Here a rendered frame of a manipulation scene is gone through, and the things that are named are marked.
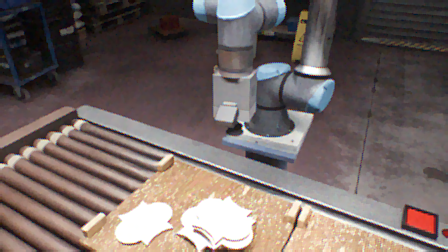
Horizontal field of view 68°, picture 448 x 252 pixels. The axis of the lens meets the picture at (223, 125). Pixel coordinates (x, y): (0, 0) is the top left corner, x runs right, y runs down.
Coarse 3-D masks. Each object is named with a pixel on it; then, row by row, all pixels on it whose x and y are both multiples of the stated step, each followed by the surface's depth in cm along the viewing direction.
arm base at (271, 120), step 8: (256, 104) 119; (256, 112) 121; (264, 112) 118; (272, 112) 117; (280, 112) 118; (256, 120) 120; (264, 120) 118; (272, 120) 118; (280, 120) 119; (288, 120) 122; (256, 128) 121; (264, 128) 119; (272, 128) 118; (280, 128) 119; (288, 128) 122
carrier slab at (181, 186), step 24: (168, 168) 98; (192, 168) 98; (144, 192) 89; (168, 192) 89; (192, 192) 89; (216, 192) 89; (240, 192) 89; (264, 192) 89; (264, 216) 82; (96, 240) 76; (168, 240) 76; (264, 240) 76
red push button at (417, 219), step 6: (408, 210) 85; (414, 210) 84; (408, 216) 83; (414, 216) 83; (420, 216) 83; (426, 216) 83; (432, 216) 83; (408, 222) 81; (414, 222) 81; (420, 222) 81; (426, 222) 81; (432, 222) 81; (426, 228) 80; (432, 228) 80
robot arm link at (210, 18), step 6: (198, 0) 81; (204, 0) 80; (210, 0) 79; (216, 0) 78; (198, 6) 81; (204, 6) 80; (210, 6) 79; (216, 6) 78; (198, 12) 82; (204, 12) 80; (210, 12) 80; (216, 12) 78; (198, 18) 84; (204, 18) 82; (210, 18) 81; (216, 18) 80
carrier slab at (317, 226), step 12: (312, 216) 82; (324, 216) 82; (300, 228) 79; (312, 228) 79; (324, 228) 79; (336, 228) 79; (348, 228) 79; (300, 240) 76; (312, 240) 76; (324, 240) 76; (336, 240) 76; (348, 240) 76; (360, 240) 76; (372, 240) 76; (384, 240) 76
